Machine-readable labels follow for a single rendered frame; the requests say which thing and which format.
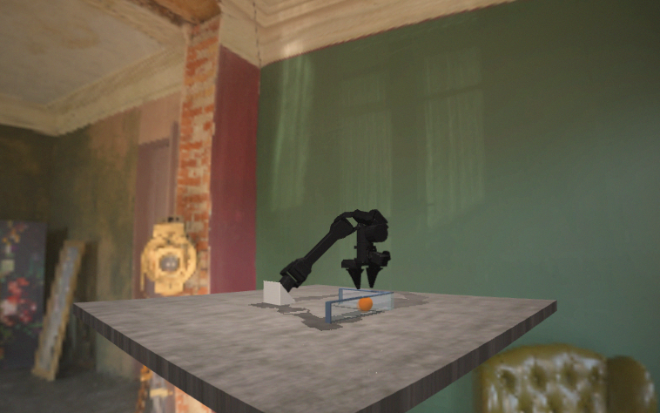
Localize blue flat bar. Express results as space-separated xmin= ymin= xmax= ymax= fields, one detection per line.
xmin=325 ymin=288 xmax=392 ymax=324

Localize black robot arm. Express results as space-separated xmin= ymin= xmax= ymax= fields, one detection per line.
xmin=279 ymin=209 xmax=391 ymax=293

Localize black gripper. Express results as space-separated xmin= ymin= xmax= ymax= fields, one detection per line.
xmin=341 ymin=243 xmax=387 ymax=289

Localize low clear glass walls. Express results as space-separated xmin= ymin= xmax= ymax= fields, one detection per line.
xmin=331 ymin=289 xmax=394 ymax=323

